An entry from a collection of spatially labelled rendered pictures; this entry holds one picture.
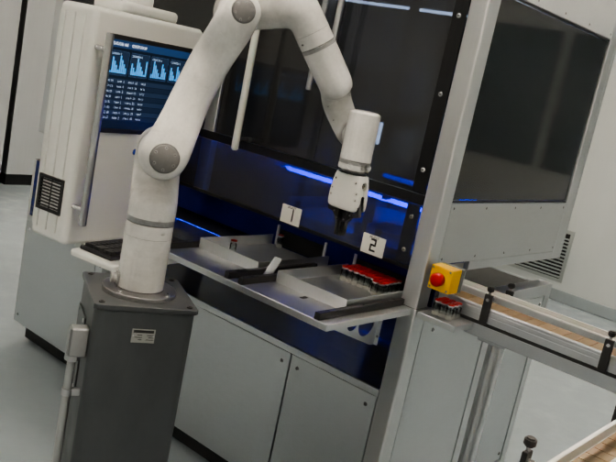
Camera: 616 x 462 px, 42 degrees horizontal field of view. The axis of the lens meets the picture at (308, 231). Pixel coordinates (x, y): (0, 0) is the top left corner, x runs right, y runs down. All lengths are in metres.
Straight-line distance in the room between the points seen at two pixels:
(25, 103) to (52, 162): 4.63
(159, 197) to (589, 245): 5.38
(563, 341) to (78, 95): 1.59
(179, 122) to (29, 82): 5.37
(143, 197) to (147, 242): 0.11
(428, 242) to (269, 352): 0.73
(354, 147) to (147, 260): 0.60
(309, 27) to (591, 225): 5.23
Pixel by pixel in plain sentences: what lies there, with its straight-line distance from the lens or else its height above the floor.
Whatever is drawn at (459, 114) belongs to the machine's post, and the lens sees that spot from 2.28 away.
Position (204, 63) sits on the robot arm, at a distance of 1.97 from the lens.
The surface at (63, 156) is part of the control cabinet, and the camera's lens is 2.62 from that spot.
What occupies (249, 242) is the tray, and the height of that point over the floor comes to 0.89.
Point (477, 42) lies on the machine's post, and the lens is 2.29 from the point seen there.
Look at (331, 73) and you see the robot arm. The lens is 2.03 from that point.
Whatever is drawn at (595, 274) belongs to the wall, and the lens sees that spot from 7.02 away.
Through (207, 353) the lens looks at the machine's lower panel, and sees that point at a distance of 2.95.
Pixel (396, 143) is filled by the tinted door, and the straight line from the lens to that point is 2.39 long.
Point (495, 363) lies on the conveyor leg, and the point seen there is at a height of 0.77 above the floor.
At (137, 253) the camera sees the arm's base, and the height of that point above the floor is 0.97.
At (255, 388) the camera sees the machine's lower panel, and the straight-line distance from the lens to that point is 2.81.
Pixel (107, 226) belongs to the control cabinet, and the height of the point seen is 0.85.
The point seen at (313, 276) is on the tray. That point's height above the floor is 0.88.
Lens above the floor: 1.50
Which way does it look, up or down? 11 degrees down
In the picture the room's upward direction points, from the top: 12 degrees clockwise
